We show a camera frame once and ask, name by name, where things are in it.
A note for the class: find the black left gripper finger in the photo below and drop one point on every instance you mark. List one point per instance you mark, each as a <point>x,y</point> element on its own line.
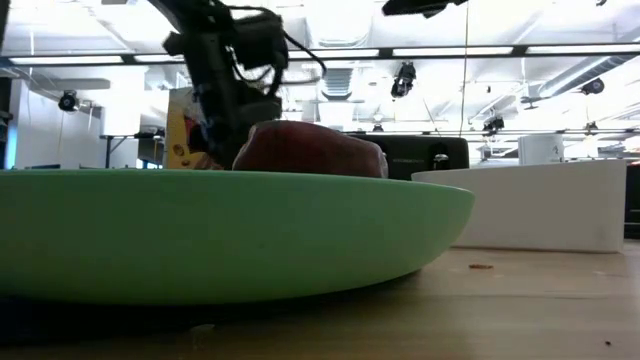
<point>200,137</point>
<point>232,147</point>

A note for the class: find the Raisin Nut Bran cereal box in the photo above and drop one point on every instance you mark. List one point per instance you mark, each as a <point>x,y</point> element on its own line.
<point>177,135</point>

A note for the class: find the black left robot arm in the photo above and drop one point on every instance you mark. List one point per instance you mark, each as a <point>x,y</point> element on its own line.
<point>190,12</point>

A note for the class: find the green plate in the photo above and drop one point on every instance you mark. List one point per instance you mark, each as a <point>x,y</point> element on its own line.
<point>225,235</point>

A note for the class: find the black four-slot toaster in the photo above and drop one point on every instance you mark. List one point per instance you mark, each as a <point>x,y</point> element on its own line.
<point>415,155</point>

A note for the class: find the white cylinder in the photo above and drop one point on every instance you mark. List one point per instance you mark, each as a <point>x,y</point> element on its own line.
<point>541,149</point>

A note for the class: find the dark round woven placemat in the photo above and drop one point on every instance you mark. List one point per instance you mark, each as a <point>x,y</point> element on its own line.
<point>150,320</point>

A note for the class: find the white plastic bin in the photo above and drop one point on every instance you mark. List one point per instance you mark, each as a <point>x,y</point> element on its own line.
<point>540,210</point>

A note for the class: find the brown cereal crumb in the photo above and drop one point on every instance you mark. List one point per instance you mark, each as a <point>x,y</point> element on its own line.
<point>481,267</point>

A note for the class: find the black overhead frame bar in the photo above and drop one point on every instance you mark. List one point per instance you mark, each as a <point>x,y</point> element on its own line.
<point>450,51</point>

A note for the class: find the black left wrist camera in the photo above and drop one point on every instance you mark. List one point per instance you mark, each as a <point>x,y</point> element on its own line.
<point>260,40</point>

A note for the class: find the black ceiling-mounted camera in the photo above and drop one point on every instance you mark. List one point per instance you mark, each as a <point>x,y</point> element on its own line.
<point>593,86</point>
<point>68,101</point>
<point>494,123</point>
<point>403,80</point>

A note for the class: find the white ceiling air duct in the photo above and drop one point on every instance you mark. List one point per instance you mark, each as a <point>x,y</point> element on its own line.
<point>340,75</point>

